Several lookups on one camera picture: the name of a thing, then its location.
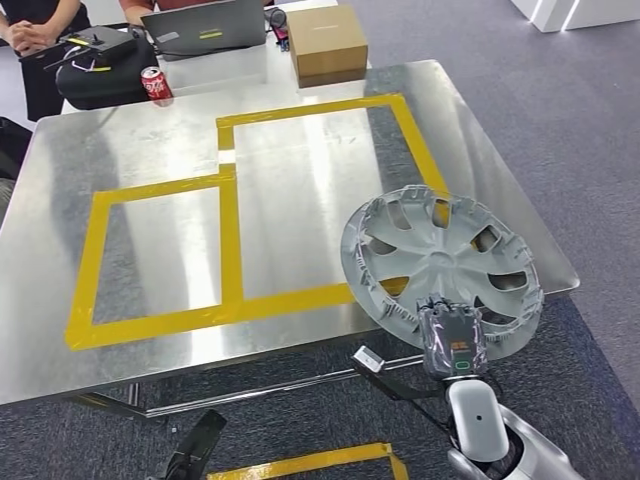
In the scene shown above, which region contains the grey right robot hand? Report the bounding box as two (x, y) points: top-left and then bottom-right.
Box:
(416, 293), (490, 382)

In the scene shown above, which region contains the grey plastic wheel hubcap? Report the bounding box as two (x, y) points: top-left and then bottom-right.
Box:
(340, 184), (545, 362)

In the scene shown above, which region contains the yellow tape on workbench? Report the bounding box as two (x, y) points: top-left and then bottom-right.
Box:
(65, 92), (450, 352)

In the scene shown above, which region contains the stainless steel workbench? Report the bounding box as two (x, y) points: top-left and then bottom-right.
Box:
(0, 59), (581, 422)

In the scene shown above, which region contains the yellow floor tape outline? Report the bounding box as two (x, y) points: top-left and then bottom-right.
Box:
(207, 442), (410, 480)

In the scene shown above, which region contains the brown cardboard box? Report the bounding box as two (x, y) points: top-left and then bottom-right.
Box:
(285, 5), (370, 89)

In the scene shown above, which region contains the white lit plinth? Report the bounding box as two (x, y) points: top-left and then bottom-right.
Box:
(509, 0), (640, 33)

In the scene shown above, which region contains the white laminate table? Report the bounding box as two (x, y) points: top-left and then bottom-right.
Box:
(60, 0), (374, 117)

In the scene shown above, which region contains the grey laptop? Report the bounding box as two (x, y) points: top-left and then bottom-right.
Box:
(140, 0), (267, 62)

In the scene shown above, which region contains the red cola can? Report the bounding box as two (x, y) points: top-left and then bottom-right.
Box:
(140, 66), (174, 107)

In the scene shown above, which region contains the black carrying case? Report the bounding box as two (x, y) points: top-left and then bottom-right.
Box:
(54, 39), (161, 112)

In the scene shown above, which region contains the black flat device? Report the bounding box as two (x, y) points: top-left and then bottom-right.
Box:
(20, 25), (138, 73)

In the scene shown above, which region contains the black backpack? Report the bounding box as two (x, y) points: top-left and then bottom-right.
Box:
(0, 117), (33, 180)

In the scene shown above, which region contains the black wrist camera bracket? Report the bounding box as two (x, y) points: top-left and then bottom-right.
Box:
(352, 360), (454, 432)

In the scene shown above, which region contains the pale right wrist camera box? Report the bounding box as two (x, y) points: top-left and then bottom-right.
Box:
(351, 345), (386, 376)

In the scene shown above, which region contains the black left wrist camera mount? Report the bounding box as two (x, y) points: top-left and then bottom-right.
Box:
(149, 409), (227, 480)

